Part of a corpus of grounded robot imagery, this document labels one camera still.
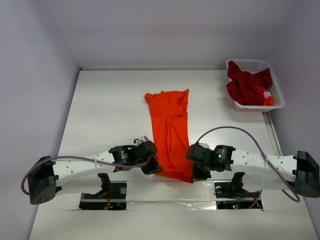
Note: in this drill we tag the dark red t shirt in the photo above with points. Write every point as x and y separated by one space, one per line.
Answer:
242 87

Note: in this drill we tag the white plastic basket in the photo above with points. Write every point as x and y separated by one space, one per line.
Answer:
254 66

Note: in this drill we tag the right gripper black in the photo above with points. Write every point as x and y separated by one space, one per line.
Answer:
197 172

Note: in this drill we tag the pink cloth in basket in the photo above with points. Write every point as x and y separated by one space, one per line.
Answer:
262 92

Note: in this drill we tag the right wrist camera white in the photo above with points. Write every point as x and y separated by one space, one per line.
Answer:
204 145

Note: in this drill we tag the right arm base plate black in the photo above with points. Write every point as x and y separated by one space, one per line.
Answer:
235 199

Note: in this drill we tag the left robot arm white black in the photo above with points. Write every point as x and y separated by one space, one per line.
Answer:
62 175

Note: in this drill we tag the orange t shirt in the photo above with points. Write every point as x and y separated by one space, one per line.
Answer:
169 119

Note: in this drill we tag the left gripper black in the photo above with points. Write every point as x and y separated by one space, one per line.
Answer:
153 167

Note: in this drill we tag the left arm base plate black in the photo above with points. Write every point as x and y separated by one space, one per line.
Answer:
115 201

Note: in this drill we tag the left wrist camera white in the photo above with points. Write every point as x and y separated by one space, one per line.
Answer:
144 138

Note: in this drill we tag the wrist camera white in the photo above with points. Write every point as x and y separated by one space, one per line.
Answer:
144 138
204 145

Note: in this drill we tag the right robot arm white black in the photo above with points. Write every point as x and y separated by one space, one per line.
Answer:
252 172

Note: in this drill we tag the small orange cloth in basket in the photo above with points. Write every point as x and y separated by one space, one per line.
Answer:
269 101

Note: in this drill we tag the metal rail at table edge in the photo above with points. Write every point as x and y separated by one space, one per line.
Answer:
272 134

